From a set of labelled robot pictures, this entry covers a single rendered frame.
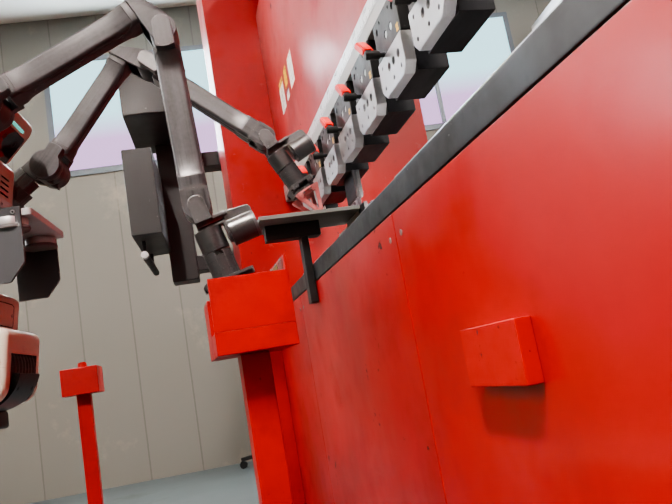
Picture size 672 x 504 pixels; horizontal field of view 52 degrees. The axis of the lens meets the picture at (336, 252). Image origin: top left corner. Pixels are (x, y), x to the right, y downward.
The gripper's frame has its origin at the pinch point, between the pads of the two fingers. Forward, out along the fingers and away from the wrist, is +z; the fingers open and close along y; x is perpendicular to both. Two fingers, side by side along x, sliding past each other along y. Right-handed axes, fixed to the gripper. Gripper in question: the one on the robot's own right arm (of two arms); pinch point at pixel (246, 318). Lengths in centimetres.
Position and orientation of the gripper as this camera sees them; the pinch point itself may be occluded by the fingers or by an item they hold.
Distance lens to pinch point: 139.8
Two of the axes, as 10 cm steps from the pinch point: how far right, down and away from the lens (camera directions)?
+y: 8.8, -3.7, 3.0
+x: -2.4, 2.0, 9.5
